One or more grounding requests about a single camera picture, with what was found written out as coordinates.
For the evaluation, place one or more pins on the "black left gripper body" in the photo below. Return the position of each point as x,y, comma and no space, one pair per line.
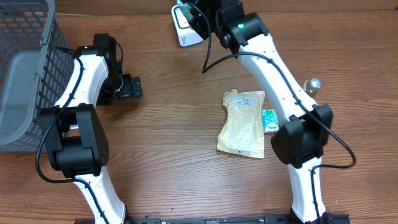
121,87

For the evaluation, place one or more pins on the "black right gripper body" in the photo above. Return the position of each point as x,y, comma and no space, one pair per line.
193,18

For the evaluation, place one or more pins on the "green wet wipes pack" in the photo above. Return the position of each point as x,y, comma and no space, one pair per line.
185,8

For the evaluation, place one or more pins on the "brown Pantree snack pouch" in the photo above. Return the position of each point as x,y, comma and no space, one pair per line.
243,131

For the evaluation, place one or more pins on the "small green sachet pack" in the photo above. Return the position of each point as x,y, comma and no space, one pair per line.
270,121

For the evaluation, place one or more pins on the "yellow oil glass bottle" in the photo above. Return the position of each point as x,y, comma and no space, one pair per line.
312,86

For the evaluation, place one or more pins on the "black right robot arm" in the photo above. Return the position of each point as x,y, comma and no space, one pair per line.
305,125

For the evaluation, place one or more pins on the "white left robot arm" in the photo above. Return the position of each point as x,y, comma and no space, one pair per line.
74,147

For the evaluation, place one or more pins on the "white barcode scanner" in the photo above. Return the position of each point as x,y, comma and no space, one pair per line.
186,35

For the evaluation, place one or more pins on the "grey plastic basket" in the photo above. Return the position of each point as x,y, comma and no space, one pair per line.
34,73

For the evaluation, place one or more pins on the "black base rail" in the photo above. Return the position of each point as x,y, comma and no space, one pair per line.
217,220

